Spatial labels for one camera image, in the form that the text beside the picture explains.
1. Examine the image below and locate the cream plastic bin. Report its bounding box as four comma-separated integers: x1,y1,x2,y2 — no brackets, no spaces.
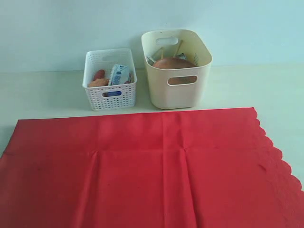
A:
142,29,213,109

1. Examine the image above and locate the white woven plastic basket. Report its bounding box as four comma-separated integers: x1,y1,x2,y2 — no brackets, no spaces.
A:
82,48,137,111

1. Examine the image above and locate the pale blue ceramic bowl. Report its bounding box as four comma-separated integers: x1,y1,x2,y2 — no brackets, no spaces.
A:
146,56,156,66

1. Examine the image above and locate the orange fried chicken piece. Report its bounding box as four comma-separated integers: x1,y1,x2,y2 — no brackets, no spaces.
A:
88,78,109,87

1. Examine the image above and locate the red scalloped table cloth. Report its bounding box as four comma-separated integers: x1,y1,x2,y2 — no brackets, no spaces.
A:
0,108,304,228

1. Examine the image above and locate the blue white milk carton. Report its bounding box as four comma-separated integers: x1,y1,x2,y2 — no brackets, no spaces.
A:
109,64,130,86

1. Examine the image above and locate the stainless steel cup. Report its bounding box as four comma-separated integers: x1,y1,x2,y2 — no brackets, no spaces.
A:
176,53,187,60

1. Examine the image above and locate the brown wooden plate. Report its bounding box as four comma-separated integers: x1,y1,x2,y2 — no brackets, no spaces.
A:
152,57,197,86

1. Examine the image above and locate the red sausage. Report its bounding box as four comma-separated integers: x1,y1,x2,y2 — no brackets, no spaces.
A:
93,69,105,81

